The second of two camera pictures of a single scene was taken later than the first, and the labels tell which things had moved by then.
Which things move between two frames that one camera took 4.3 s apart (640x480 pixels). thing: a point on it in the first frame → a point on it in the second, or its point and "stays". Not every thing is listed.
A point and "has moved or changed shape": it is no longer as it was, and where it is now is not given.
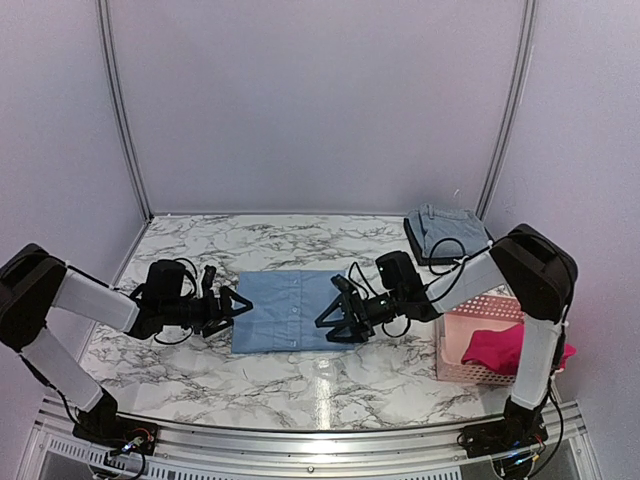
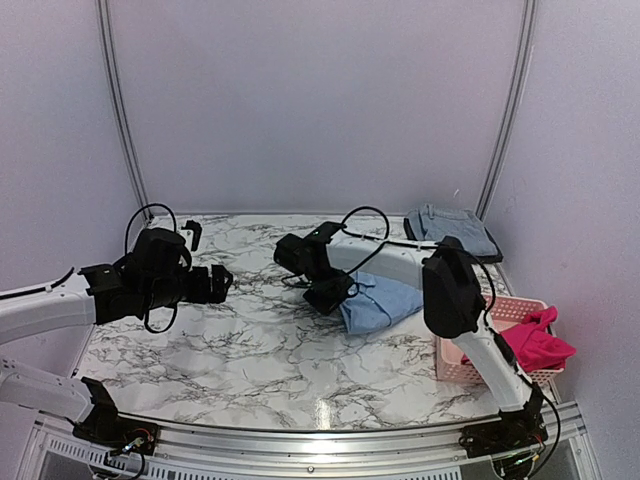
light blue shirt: x=285 y=308 has moved or changed shape
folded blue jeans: x=429 y=226 stays
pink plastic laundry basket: x=478 y=313 stays
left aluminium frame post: x=115 y=88 stays
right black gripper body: x=388 y=308 → x=331 y=287
